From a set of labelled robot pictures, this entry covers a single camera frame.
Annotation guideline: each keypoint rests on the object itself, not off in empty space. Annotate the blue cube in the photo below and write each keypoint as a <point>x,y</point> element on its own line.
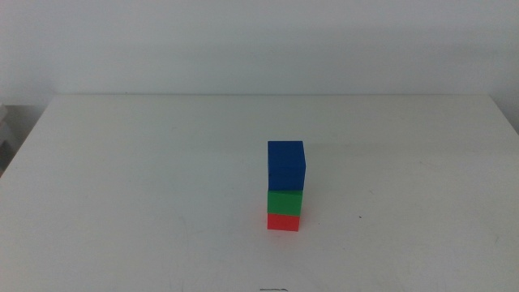
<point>286,164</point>

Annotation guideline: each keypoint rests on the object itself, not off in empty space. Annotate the green cube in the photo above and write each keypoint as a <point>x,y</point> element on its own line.
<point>284,203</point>

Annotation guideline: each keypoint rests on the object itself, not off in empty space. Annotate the red cube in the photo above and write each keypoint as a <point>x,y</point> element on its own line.
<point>283,223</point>

